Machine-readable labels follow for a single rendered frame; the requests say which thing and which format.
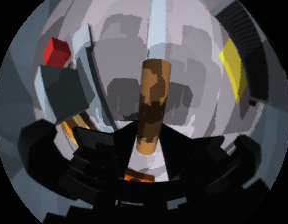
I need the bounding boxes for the orange-brown wooden bar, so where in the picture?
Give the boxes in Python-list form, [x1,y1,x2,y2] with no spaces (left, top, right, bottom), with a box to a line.
[60,117,77,145]

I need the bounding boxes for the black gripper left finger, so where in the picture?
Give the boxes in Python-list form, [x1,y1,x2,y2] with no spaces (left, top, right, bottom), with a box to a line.
[72,120,139,180]

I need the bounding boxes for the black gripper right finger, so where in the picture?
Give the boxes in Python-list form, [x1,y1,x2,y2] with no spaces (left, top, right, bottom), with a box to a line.
[159,124,225,181]

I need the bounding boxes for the long tan wooden bar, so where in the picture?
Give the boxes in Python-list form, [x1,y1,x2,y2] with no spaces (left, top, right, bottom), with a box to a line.
[72,112,97,131]

